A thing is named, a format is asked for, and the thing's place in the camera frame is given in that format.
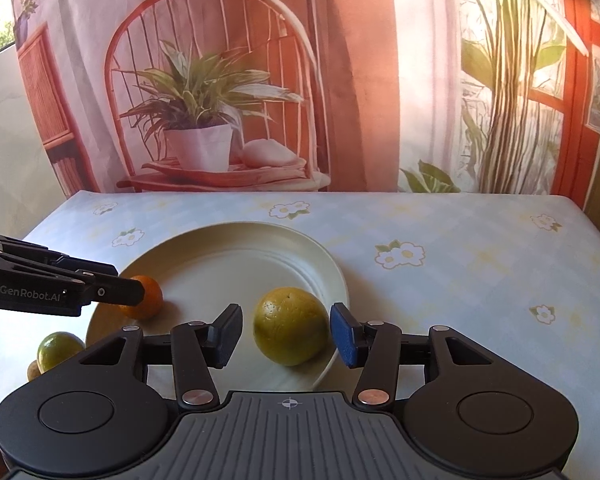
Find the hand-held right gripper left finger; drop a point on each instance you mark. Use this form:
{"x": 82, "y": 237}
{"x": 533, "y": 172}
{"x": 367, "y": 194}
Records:
{"x": 227, "y": 335}

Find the cream round plate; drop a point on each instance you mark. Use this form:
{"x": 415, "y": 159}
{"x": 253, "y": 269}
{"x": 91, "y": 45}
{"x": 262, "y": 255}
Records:
{"x": 220, "y": 270}

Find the small brown longan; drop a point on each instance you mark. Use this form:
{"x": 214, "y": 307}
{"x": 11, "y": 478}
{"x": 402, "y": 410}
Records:
{"x": 32, "y": 371}

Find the green-yellow round citrus fruit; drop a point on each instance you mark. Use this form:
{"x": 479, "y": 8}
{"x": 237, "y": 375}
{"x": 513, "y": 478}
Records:
{"x": 57, "y": 350}

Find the floral checked tablecloth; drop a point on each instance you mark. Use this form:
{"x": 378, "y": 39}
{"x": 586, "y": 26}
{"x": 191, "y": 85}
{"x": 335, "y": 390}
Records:
{"x": 430, "y": 285}

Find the printed plant backdrop cloth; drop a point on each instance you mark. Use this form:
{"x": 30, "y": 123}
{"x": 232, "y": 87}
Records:
{"x": 360, "y": 85}

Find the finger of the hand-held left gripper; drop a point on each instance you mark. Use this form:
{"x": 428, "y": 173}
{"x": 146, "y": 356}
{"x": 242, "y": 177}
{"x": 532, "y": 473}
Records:
{"x": 87, "y": 264}
{"x": 115, "y": 290}

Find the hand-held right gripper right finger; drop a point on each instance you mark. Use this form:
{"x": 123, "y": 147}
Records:
{"x": 344, "y": 335}

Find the orange mandarin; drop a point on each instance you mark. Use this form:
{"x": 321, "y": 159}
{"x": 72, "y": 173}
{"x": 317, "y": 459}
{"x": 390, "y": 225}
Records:
{"x": 150, "y": 305}

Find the yellow round citrus fruit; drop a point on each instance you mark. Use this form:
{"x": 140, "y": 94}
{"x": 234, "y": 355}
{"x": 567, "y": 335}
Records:
{"x": 290, "y": 327}

